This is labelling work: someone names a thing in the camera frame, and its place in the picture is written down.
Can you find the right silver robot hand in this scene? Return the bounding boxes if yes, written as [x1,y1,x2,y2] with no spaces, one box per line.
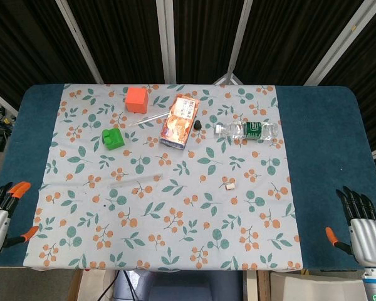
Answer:
[325,186,376,270]

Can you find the clear glass test tube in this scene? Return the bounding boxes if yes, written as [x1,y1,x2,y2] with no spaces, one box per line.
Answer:
[109,173,164,189]

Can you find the white storage box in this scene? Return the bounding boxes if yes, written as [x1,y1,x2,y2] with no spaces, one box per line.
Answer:
[269,271,368,301]

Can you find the teal table cover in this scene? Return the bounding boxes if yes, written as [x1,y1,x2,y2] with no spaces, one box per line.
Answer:
[0,83,376,274]

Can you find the beige cardboard box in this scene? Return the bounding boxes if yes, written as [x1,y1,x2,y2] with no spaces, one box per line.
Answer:
[67,270,118,301]

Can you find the brown wooden board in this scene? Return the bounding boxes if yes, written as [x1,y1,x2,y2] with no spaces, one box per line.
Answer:
[243,270,271,301]

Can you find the green toy building block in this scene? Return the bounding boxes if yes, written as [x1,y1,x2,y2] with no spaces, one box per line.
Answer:
[102,127,126,152]

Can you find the clear bottle with green label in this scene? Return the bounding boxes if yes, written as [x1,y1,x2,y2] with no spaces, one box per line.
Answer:
[214,120,279,142]

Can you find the floral print tablecloth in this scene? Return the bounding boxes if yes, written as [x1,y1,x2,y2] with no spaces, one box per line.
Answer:
[23,83,303,272]

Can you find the clear glass dropper pipette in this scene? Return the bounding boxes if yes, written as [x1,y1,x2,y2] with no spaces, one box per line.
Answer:
[128,110,174,127]

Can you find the orange foam cube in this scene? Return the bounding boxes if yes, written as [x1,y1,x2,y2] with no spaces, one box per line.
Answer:
[125,87,150,114]

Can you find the grey-blue robot torso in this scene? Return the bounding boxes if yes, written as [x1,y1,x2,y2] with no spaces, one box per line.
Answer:
[112,270,244,301]

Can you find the orange and blue snack box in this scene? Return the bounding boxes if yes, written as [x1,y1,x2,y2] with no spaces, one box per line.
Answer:
[159,96,201,152]

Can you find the black pleated curtain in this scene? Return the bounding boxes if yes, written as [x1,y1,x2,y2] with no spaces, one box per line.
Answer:
[0,0,376,154]

